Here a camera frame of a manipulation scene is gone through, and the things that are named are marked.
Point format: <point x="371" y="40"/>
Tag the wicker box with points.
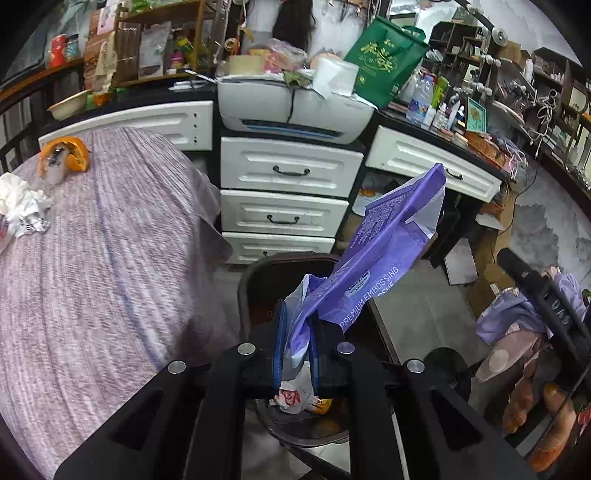
<point x="485" y="145"/>

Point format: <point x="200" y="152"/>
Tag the orange peel with wrapper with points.
<point x="74" y="154"/>

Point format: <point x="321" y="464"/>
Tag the purple pink patterned cloth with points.
<point x="508" y="314"/>

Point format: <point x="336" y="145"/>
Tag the white flat board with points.
<point x="461" y="263"/>

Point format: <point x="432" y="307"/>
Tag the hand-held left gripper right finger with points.
<point x="315" y="364"/>

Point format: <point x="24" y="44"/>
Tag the purple plastic packaging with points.
<point x="383" y="258"/>

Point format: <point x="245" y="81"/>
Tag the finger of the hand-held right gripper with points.
<point x="519" y="270"/>

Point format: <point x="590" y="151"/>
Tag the pale ceramic bowl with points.
<point x="69" y="106"/>

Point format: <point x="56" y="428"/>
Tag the white plastic bag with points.
<point x="293" y="397"/>

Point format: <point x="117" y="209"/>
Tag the red canister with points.
<point x="58" y="50"/>

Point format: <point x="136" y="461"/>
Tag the glass jar dark lid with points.
<point x="72" y="46"/>

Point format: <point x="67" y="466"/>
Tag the beige paper bag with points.
<point x="105" y="62"/>

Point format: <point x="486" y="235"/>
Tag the dark plastic trash bin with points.
<point x="258" y="295"/>

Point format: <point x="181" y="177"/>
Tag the black wig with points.
<point x="293" y="23"/>

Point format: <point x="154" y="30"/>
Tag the clear water bottle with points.
<point x="421" y="101"/>

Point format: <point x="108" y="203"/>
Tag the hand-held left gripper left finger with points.
<point x="279" y="355"/>

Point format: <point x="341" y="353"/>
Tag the black metal railing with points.
<point x="14" y="138"/>

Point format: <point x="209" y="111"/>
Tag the wooden shelf rack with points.
<point x="161" y="14"/>

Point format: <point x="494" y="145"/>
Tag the purple striped tablecloth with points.
<point x="106" y="286"/>

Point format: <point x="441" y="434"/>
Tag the white printer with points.
<point x="295" y="110"/>

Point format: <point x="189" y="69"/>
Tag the teal framed picture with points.
<point x="475" y="115"/>

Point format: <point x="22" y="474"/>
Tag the green tote bag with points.
<point x="383" y="64"/>

